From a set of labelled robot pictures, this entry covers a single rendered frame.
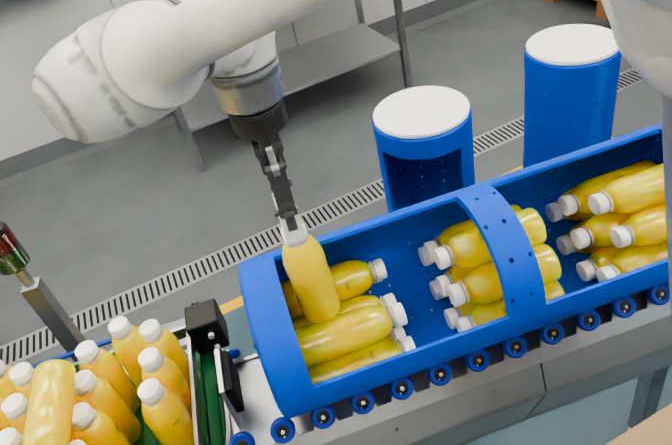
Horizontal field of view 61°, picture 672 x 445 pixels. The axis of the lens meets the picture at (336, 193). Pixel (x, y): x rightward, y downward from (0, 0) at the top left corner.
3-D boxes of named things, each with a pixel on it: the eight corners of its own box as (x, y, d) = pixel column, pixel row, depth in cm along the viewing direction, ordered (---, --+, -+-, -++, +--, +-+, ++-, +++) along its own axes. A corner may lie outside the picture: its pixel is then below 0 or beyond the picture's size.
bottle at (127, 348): (163, 398, 119) (126, 343, 108) (134, 395, 121) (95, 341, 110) (177, 369, 124) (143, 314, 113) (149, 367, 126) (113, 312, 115)
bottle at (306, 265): (308, 332, 97) (276, 255, 86) (300, 302, 103) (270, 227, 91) (347, 318, 97) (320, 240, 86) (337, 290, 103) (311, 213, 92)
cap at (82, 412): (71, 431, 95) (66, 425, 94) (69, 413, 98) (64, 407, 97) (94, 420, 96) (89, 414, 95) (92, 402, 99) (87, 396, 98)
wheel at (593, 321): (604, 311, 106) (599, 310, 108) (582, 304, 106) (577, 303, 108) (598, 335, 106) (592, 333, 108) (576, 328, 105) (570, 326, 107)
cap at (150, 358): (163, 349, 105) (159, 343, 104) (159, 367, 102) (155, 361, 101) (143, 353, 105) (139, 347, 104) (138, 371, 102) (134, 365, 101)
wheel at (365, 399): (378, 394, 102) (377, 391, 104) (355, 387, 101) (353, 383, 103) (371, 418, 101) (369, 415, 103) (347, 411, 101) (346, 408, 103)
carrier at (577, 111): (605, 232, 232) (535, 216, 247) (632, 29, 179) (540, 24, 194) (586, 280, 215) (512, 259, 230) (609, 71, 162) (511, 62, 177)
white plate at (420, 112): (361, 102, 173) (361, 105, 174) (390, 146, 151) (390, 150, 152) (446, 76, 176) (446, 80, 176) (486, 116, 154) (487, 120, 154)
